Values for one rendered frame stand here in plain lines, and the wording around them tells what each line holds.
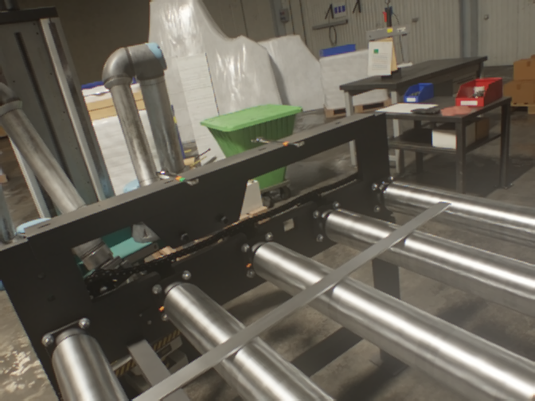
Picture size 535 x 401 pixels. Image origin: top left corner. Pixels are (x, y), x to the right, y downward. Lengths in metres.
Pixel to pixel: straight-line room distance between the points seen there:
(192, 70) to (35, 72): 3.02
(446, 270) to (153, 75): 1.31
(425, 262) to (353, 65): 6.85
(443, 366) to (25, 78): 1.80
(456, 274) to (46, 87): 1.71
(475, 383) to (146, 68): 1.54
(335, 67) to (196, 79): 3.58
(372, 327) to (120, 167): 3.84
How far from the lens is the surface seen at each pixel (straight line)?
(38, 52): 2.05
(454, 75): 5.10
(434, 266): 1.17
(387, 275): 1.82
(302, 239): 1.45
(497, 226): 1.39
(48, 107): 2.03
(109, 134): 4.45
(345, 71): 7.88
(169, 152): 1.92
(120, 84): 1.78
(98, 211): 1.11
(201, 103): 4.89
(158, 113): 1.86
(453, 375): 0.86
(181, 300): 1.11
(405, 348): 0.91
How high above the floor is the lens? 1.47
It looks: 22 degrees down
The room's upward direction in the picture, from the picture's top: 11 degrees counter-clockwise
